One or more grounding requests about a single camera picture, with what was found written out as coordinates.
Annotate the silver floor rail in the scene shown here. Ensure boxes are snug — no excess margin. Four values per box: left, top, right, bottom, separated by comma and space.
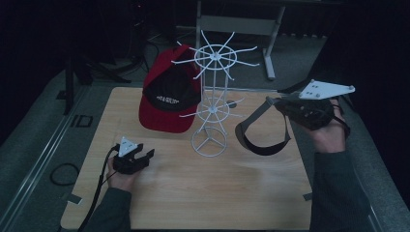
0, 86, 92, 232

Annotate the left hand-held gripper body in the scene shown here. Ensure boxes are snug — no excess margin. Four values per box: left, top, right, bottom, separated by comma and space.
112, 135, 145, 176

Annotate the gray sun visor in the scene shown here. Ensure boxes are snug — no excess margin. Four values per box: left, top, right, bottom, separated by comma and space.
234, 95, 293, 157

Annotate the gray metal table frame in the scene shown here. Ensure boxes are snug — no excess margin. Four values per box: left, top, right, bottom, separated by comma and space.
195, 0, 287, 81

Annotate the black tripod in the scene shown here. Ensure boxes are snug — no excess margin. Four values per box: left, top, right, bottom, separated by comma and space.
62, 52, 132, 116

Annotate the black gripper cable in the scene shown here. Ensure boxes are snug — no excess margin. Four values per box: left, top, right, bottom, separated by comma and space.
76, 144, 121, 232
331, 101, 352, 140

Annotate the white wire hat rack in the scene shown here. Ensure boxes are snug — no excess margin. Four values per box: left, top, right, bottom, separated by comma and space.
170, 29, 261, 159

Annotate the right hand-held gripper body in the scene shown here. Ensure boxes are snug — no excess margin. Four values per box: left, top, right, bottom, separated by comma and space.
280, 79, 357, 131

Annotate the red baseball cap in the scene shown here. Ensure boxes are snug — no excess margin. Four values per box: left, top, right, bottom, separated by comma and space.
138, 43, 203, 134

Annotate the black cable loop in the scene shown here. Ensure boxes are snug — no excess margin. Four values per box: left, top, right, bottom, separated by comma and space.
49, 162, 81, 188

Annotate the person's left hand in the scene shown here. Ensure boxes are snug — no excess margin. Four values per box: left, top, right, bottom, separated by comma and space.
105, 157, 141, 193

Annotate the person's right hand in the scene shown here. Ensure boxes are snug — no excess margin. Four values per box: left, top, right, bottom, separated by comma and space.
302, 99, 348, 155

